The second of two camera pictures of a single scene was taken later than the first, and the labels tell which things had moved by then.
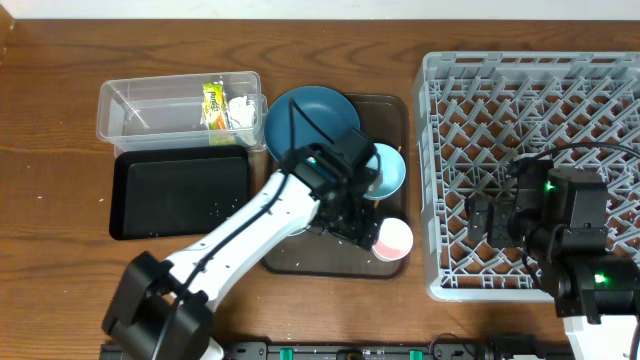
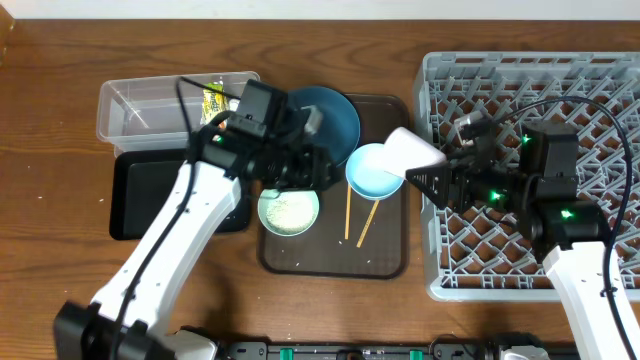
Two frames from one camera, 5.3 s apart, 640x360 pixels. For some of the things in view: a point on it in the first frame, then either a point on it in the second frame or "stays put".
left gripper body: [349, 223] to [283, 172]
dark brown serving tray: [318, 254] stays put
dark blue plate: [330, 110] stays put
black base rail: [384, 351] stays put
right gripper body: [501, 226] to [493, 182]
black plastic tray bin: [173, 192] stays put
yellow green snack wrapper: [214, 105] stays put
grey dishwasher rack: [477, 113] stays put
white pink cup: [394, 241] to [405, 150]
